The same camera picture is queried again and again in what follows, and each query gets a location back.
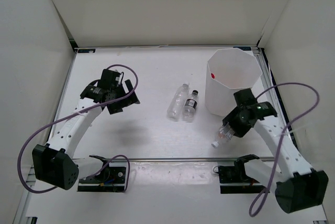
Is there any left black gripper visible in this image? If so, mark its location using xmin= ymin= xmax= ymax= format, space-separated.
xmin=107 ymin=80 xmax=139 ymax=114

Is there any clear bottle white cap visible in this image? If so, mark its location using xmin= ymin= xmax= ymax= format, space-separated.
xmin=167 ymin=83 xmax=189 ymax=121

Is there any aluminium frame rail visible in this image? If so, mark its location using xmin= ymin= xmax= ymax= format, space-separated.
xmin=252 ymin=47 xmax=279 ymax=111

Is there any white octagonal bin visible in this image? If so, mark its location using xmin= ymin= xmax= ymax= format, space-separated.
xmin=205 ymin=48 xmax=262 ymax=117

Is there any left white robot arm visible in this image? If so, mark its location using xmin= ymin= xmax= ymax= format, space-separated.
xmin=32 ymin=70 xmax=140 ymax=190

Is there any clear bottle black cap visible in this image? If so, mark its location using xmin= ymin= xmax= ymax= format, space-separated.
xmin=182 ymin=90 xmax=199 ymax=122

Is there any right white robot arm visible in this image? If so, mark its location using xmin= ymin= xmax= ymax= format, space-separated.
xmin=220 ymin=102 xmax=329 ymax=214

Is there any bottle with blue-white label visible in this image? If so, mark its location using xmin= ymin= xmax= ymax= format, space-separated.
xmin=211 ymin=124 xmax=235 ymax=148

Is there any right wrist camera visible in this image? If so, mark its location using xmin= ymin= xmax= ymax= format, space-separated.
xmin=233 ymin=88 xmax=258 ymax=107

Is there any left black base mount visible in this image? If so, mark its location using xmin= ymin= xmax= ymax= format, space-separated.
xmin=74 ymin=154 xmax=130 ymax=193

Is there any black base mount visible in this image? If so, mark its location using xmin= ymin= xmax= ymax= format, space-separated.
xmin=74 ymin=154 xmax=130 ymax=193
xmin=213 ymin=154 xmax=264 ymax=194

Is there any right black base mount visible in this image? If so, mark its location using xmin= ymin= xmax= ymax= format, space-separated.
xmin=213 ymin=154 xmax=264 ymax=194

